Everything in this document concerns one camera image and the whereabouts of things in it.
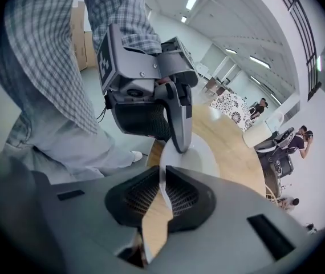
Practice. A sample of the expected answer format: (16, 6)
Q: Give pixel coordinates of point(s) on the large flat cardboard box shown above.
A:
(78, 36)

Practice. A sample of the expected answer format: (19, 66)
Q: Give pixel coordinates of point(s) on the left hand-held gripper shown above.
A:
(134, 64)

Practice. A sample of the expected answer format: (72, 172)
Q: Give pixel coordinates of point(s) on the black and white equipment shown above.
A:
(273, 141)

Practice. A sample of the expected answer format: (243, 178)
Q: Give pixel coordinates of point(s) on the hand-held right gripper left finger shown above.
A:
(94, 210)

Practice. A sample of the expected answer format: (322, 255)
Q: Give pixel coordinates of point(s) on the person's left forearm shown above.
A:
(117, 10)

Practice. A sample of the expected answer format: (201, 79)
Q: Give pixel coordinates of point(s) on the white round plate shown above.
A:
(205, 158)

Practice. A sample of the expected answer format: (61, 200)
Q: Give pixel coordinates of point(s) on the long ceiling light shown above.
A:
(192, 1)
(184, 19)
(260, 62)

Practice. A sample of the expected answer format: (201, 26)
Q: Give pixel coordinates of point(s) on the person's light grey trousers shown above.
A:
(65, 147)

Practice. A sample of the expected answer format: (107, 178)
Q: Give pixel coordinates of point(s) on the black balcony railing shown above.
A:
(302, 24)

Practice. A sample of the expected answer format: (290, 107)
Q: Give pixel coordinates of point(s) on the round wooden table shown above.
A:
(233, 158)

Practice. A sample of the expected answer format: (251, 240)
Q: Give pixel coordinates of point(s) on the person's white shoe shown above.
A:
(137, 156)

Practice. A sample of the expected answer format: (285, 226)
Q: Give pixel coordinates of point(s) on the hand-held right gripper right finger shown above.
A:
(222, 233)

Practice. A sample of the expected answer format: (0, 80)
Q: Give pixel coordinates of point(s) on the floral round chair cushion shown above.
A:
(231, 110)

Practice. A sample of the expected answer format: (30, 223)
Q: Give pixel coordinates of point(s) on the person's checked shirt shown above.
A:
(42, 53)

